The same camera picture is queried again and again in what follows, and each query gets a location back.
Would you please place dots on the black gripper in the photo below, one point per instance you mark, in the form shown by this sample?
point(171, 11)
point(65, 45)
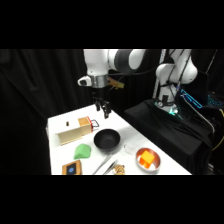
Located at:
point(100, 95)

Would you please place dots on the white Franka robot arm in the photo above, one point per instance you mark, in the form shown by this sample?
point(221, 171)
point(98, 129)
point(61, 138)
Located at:
point(100, 61)

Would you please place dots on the light wooden drawer cabinet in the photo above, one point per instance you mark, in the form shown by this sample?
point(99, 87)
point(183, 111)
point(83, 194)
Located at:
point(70, 133)

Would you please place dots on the yellow tag on wrist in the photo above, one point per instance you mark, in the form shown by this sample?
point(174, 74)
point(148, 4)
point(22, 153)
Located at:
point(118, 83)

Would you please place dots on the black bowl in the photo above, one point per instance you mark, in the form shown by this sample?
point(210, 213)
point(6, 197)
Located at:
point(106, 140)

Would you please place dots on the clear plastic piece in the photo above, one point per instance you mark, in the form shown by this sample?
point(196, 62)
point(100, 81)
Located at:
point(129, 149)

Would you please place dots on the metal tongs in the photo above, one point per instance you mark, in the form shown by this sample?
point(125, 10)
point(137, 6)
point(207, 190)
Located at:
point(104, 165)

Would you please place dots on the black cloth-covered robot stand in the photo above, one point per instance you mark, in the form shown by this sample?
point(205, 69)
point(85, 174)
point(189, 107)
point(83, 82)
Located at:
point(160, 133)

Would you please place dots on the small tan toy figure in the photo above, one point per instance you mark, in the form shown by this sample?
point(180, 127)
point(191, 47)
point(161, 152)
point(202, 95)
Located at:
point(119, 170)

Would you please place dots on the orange block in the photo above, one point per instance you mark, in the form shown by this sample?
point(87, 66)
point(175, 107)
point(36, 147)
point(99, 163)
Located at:
point(147, 157)

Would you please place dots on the wooden block with blue dot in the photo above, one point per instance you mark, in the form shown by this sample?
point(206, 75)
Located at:
point(71, 168)

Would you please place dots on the black curtain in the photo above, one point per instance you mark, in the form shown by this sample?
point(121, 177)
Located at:
point(33, 83)

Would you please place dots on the silver bowl with orange contents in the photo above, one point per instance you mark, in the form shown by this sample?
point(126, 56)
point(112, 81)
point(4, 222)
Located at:
point(156, 165)

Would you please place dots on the dark laptop with blue glow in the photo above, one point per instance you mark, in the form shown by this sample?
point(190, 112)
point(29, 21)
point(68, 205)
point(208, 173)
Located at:
point(196, 95)

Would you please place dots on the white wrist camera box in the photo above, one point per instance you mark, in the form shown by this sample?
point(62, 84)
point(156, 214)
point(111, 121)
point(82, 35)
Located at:
point(84, 81)

